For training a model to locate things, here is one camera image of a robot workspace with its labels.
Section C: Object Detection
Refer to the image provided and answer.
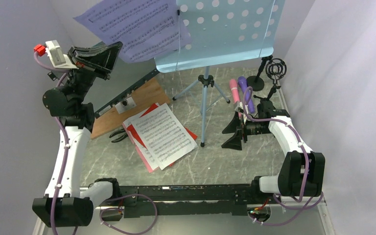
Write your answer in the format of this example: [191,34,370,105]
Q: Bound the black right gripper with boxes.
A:
[222,111,271,150]

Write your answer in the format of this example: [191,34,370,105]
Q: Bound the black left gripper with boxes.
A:
[65,41,122,106]

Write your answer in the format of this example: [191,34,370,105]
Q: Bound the pink microphone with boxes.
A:
[229,79,240,105]

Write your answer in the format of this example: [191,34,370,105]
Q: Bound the purple microphone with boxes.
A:
[237,76,256,114]

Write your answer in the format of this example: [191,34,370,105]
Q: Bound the black round-base mic stand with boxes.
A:
[246,55,273,92]

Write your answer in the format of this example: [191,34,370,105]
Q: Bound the lavender sheet music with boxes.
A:
[74,0,192,63]

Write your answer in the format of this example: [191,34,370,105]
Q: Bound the red sheet music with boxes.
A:
[126,103,198,167]

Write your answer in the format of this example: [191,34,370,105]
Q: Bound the white sheet music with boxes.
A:
[122,103,159,173]
[130,103,198,170]

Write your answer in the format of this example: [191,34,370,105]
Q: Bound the black tripod mic stand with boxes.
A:
[253,55,287,101]

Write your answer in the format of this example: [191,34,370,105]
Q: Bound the pink sheet music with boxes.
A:
[122,124,159,173]

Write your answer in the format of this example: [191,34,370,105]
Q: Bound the light blue music stand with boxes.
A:
[155,0,286,146]

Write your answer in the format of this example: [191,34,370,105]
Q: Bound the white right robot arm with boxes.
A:
[221,99,325,203]

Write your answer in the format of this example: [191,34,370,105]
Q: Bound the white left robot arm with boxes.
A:
[32,40,122,229]

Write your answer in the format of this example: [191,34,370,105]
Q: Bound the dark grey rack unit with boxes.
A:
[47,42,161,119]

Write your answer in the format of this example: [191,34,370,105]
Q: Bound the brown wooden board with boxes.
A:
[91,78,170,140]

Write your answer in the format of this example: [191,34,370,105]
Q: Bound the black pliers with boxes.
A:
[109,128,128,143]

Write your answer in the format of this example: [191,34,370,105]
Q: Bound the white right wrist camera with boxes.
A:
[235,102,247,123]

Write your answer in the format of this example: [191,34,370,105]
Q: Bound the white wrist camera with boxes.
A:
[235,102,247,123]
[33,40,78,72]

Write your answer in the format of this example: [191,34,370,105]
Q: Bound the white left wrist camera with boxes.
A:
[33,40,78,72]

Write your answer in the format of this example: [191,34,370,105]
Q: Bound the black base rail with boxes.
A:
[101,183,274,218]

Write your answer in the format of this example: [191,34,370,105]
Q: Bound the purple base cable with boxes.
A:
[99,194,158,235]

